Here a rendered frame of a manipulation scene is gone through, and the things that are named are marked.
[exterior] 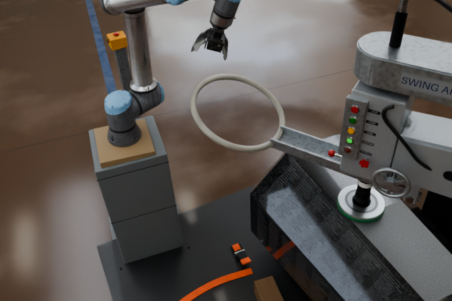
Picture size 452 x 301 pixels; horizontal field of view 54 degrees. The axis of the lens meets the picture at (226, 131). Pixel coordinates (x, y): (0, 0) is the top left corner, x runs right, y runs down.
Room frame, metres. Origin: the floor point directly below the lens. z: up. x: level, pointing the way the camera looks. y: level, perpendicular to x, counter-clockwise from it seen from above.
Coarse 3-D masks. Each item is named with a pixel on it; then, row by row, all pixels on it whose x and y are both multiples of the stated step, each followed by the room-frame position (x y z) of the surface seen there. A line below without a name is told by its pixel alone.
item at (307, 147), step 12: (288, 132) 1.65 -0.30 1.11; (300, 132) 1.62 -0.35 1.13; (276, 144) 1.56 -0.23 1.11; (288, 144) 1.54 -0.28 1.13; (300, 144) 1.58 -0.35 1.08; (312, 144) 1.58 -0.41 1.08; (324, 144) 1.55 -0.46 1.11; (336, 144) 1.52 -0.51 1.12; (300, 156) 1.50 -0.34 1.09; (312, 156) 1.46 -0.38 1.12; (324, 156) 1.50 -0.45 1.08; (336, 168) 1.40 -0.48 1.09; (396, 192) 1.25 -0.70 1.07; (420, 192) 1.21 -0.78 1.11
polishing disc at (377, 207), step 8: (344, 192) 1.44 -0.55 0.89; (352, 192) 1.44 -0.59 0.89; (376, 192) 1.43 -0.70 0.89; (344, 200) 1.39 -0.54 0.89; (376, 200) 1.38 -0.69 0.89; (344, 208) 1.34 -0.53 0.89; (352, 208) 1.34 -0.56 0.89; (360, 208) 1.34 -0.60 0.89; (368, 208) 1.33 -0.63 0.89; (376, 208) 1.33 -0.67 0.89; (384, 208) 1.33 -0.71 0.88; (352, 216) 1.30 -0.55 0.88; (360, 216) 1.29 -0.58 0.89; (368, 216) 1.29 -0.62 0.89; (376, 216) 1.28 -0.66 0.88
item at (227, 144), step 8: (208, 80) 1.89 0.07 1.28; (216, 80) 1.92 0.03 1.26; (240, 80) 1.96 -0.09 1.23; (248, 80) 1.96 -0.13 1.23; (200, 88) 1.83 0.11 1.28; (256, 88) 1.94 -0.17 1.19; (264, 88) 1.92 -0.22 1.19; (192, 96) 1.76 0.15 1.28; (272, 96) 1.88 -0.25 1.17; (192, 104) 1.71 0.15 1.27; (192, 112) 1.67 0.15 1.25; (280, 112) 1.78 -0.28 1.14; (200, 120) 1.62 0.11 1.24; (280, 120) 1.73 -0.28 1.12; (200, 128) 1.59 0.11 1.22; (208, 128) 1.58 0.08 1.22; (208, 136) 1.55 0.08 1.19; (216, 136) 1.55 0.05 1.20; (280, 136) 1.63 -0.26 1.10; (224, 144) 1.52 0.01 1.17; (232, 144) 1.52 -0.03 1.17; (264, 144) 1.55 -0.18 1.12; (272, 144) 1.57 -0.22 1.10; (248, 152) 1.51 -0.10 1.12
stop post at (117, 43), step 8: (120, 32) 2.92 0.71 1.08; (112, 40) 2.81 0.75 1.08; (120, 40) 2.83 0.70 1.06; (112, 48) 2.81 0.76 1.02; (120, 48) 2.83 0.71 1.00; (120, 56) 2.84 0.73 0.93; (120, 64) 2.84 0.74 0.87; (128, 64) 2.86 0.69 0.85; (120, 72) 2.83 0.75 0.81; (128, 72) 2.86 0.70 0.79; (120, 80) 2.88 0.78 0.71; (128, 80) 2.85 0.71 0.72; (128, 88) 2.85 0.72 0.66
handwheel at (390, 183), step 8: (384, 168) 1.20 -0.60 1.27; (392, 168) 1.19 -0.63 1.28; (376, 176) 1.21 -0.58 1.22; (384, 176) 1.20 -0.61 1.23; (392, 176) 1.21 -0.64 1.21; (400, 176) 1.16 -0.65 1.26; (376, 184) 1.21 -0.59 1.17; (384, 184) 1.19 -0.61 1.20; (392, 184) 1.17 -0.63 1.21; (400, 184) 1.16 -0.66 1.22; (408, 184) 1.15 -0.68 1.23; (384, 192) 1.19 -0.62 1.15; (408, 192) 1.14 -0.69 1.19
